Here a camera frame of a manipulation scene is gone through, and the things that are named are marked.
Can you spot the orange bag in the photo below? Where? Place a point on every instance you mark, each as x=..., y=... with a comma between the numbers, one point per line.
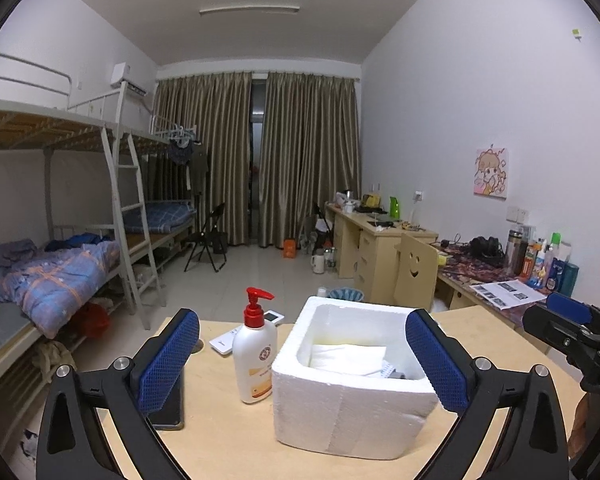
x=290, y=249

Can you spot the black smartphone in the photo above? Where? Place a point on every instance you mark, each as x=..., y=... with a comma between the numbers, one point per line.
x=169, y=412

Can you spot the cartoon wall poster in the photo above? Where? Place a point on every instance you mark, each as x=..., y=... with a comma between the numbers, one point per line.
x=491, y=172

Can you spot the yellow box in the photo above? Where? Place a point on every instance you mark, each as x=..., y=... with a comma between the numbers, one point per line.
x=372, y=200

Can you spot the green jug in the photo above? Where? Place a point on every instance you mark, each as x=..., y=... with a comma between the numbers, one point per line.
x=395, y=206

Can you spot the white lotion pump bottle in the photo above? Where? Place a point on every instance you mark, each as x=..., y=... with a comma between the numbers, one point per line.
x=252, y=355

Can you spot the black folding chair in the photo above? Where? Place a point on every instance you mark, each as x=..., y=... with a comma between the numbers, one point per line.
x=207, y=240

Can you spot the yellow packet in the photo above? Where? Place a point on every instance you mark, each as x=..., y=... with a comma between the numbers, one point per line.
x=442, y=259

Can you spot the teal bottle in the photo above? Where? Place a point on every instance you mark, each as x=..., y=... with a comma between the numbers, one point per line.
x=571, y=280

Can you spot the wooden desk with patterned cover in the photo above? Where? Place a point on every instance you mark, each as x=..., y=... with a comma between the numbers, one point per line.
x=485, y=280

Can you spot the white thermos jug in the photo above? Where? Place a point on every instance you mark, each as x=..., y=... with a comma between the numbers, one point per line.
x=318, y=262

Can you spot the wooden smiley chair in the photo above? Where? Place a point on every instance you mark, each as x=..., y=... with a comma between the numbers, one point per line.
x=416, y=270

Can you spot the black headphones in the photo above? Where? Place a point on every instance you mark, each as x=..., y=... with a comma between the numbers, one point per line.
x=485, y=248

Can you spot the dark bottle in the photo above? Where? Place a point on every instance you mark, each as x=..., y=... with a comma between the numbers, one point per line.
x=524, y=260

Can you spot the steel-lid jar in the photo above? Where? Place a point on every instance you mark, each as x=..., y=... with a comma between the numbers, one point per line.
x=513, y=252

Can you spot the green-capped bottle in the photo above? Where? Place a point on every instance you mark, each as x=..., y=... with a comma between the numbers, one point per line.
x=556, y=242

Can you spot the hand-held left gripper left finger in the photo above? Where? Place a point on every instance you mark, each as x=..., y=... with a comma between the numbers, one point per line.
x=170, y=355

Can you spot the white remote control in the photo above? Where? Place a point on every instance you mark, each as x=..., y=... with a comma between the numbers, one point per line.
x=224, y=341

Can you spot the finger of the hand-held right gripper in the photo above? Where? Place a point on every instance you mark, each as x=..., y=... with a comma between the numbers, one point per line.
x=545, y=327
x=567, y=307

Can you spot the ceiling tube light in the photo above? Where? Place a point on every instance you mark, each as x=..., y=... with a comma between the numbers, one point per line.
x=249, y=10

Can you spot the white device with screen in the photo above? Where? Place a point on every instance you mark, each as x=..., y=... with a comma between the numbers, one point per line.
x=272, y=318

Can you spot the white spray bottle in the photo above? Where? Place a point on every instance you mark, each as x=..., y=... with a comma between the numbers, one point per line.
x=546, y=265

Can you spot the printed paper sheet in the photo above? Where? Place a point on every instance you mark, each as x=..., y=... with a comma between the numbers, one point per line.
x=507, y=294

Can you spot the blue waste bin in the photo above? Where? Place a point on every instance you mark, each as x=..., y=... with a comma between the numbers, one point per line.
x=346, y=294

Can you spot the blue bottle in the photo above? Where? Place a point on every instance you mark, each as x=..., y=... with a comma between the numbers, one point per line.
x=559, y=276

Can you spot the double wall socket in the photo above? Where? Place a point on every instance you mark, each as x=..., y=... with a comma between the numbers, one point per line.
x=517, y=215

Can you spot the white kettle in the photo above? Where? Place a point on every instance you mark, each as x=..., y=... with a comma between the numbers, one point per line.
x=346, y=201

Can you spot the white tissue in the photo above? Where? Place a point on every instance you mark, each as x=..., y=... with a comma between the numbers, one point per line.
x=347, y=357

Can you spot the beige cloth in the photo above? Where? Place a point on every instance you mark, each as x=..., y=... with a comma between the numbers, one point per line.
x=52, y=360

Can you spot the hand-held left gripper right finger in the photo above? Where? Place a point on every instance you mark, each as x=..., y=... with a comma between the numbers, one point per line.
x=435, y=360

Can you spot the brown curtain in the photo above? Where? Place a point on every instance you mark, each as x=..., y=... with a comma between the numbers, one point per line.
x=310, y=160
x=205, y=160

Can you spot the light wooden desk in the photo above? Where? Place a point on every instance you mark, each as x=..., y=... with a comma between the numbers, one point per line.
x=370, y=250

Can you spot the blue plaid bedding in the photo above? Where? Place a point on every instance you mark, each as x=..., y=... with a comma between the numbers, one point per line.
x=160, y=215

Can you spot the white foam box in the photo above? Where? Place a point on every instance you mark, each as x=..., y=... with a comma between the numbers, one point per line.
x=345, y=410

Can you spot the white metal bunk bed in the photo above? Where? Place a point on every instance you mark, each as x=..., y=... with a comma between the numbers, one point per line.
x=25, y=130
x=165, y=200

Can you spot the white bed ladder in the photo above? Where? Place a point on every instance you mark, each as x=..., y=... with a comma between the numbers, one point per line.
x=132, y=225

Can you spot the white air conditioner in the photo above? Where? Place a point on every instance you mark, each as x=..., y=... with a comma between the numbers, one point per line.
x=127, y=79

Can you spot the person's right hand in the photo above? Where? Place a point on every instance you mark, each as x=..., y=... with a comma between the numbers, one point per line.
x=586, y=430

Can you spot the blue plaid quilt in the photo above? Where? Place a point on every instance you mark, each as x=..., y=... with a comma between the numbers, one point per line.
x=55, y=280

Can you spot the dark hanging coat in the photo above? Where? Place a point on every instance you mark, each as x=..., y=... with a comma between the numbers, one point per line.
x=199, y=170

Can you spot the dark blue hanging garment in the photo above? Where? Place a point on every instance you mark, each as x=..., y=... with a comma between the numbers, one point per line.
x=180, y=152

